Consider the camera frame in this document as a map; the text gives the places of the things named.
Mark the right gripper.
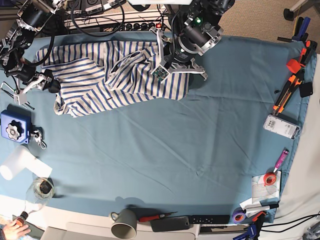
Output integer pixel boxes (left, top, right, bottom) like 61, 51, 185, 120
13, 72, 61, 105

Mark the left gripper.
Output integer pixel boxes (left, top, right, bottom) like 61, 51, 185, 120
150, 27, 208, 82

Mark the blue white striped T-shirt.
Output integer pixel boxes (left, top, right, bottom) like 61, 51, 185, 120
36, 40, 189, 118

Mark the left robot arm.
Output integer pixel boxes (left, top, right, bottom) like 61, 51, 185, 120
150, 0, 235, 81

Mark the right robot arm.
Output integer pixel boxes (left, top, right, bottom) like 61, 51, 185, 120
0, 0, 65, 109

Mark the person's hand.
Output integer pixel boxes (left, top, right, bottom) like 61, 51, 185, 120
0, 221, 31, 240

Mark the metal hex key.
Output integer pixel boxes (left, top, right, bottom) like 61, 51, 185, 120
0, 82, 35, 110

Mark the blue box with knob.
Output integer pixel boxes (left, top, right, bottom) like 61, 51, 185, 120
0, 110, 32, 144

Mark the black power strip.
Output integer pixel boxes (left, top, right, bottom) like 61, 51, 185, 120
64, 17, 173, 33

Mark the frosted plastic cup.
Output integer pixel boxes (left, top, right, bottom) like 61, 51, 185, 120
0, 145, 36, 181

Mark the clear glass bottle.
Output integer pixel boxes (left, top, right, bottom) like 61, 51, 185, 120
16, 177, 55, 227

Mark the orange black utility knife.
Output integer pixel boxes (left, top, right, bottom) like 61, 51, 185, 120
272, 74, 302, 116

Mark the clear plastic screw box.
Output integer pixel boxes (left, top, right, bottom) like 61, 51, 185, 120
263, 114, 301, 140

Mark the blue clamp at top right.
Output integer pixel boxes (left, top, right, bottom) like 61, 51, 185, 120
277, 17, 311, 43

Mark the small black square block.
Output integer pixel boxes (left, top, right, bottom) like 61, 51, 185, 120
299, 82, 313, 98

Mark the orange black clamp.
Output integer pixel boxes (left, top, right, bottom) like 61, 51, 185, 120
286, 40, 318, 74

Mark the purple glue tube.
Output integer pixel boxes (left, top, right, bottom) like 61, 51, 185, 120
273, 149, 289, 173

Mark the red tape roll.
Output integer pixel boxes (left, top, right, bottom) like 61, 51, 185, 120
263, 172, 277, 186

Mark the black smartphone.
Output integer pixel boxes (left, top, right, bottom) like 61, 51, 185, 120
150, 216, 190, 233

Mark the grey ceramic mug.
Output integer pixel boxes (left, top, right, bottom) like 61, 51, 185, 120
109, 209, 137, 240

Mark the printed paper map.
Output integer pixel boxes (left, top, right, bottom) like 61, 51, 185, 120
239, 171, 282, 210

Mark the purple tape roll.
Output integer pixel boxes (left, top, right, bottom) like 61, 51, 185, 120
232, 210, 247, 224

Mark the black marker pen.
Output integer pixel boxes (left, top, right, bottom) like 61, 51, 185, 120
245, 203, 280, 215

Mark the blue black bar clamp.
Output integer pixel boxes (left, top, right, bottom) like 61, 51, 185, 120
233, 211, 267, 240

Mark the metal key ring clip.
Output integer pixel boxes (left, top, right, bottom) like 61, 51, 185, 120
30, 130, 47, 150

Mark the red handled screwdriver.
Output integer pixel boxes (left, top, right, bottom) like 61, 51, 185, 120
138, 211, 177, 223

